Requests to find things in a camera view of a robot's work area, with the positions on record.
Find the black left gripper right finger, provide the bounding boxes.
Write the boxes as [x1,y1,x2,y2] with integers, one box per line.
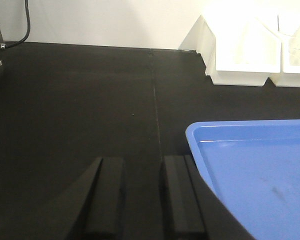
[160,155,253,240]

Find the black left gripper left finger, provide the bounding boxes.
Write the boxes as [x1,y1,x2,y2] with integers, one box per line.
[37,157,124,240]

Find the blue plastic tray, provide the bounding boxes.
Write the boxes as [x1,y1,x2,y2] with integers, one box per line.
[185,119,300,240]

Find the left white storage bin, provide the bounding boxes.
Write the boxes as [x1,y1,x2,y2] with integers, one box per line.
[178,13,281,87]

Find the white storage bin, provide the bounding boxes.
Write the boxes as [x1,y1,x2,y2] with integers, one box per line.
[269,12,300,88]
[178,13,281,87]

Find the middle white storage bin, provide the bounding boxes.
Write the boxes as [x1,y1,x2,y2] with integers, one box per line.
[269,12,300,88]

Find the black cable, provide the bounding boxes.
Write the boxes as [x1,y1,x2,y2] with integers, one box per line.
[3,0,32,49]

